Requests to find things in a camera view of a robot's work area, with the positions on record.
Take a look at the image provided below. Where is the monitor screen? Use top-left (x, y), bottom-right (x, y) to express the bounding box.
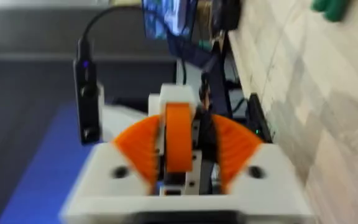
top-left (140, 0), bottom-right (199, 42)

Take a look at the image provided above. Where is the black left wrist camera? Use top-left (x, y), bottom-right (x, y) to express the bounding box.
top-left (72, 37), bottom-right (103, 146)

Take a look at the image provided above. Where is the white orange right gripper right finger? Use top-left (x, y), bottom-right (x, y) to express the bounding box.
top-left (199, 111), bottom-right (306, 202)

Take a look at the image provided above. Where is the white orange right gripper left finger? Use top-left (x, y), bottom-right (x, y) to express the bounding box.
top-left (68, 114), bottom-right (163, 202)

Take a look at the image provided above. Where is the finger of the white orange left gripper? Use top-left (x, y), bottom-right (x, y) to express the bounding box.
top-left (149, 83), bottom-right (198, 187)

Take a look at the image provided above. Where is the finger of the bare white left gripper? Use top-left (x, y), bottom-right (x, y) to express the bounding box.
top-left (184, 119), bottom-right (203, 196)

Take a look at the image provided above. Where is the black camera cable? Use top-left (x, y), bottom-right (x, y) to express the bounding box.
top-left (80, 4), bottom-right (144, 44)

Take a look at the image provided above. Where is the green toy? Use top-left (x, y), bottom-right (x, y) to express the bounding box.
top-left (310, 0), bottom-right (351, 23)

